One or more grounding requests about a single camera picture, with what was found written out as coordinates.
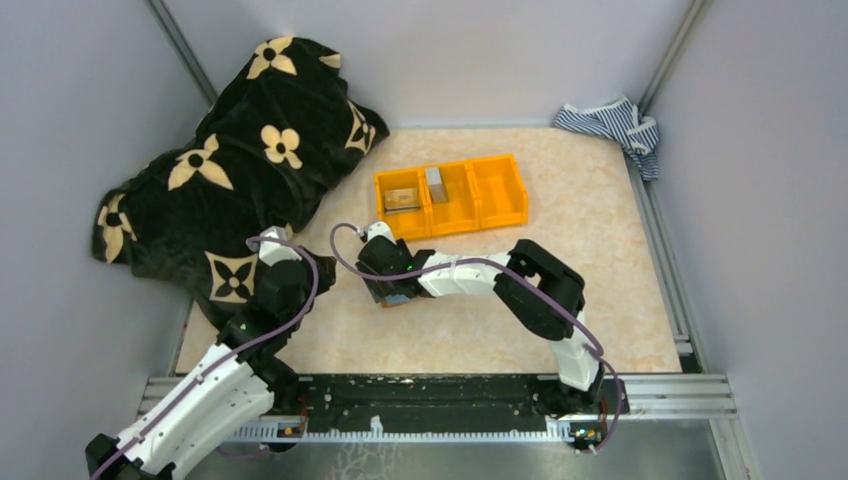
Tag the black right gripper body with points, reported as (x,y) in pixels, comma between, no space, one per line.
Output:
(382,279)

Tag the tan leather card holder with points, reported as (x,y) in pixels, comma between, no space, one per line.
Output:
(387,294)

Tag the orange three-compartment bin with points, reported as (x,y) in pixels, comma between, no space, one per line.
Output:
(484,193)

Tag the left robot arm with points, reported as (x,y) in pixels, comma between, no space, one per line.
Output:
(238,379)

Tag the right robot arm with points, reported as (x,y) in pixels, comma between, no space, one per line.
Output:
(543,293)

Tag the grey box in bin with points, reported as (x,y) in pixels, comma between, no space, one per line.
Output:
(436,186)

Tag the black floral blanket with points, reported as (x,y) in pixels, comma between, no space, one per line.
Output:
(281,135)

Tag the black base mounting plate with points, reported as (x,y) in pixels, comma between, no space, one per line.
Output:
(445,404)

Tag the blue striped cloth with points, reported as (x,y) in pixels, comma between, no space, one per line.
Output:
(620,121)

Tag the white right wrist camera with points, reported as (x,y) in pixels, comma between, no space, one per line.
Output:
(376,230)

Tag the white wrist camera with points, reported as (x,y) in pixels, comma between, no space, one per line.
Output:
(376,230)
(270,250)

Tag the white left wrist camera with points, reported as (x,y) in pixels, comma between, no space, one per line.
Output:
(270,250)

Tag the aluminium frame rail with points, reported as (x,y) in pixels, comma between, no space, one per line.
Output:
(652,397)

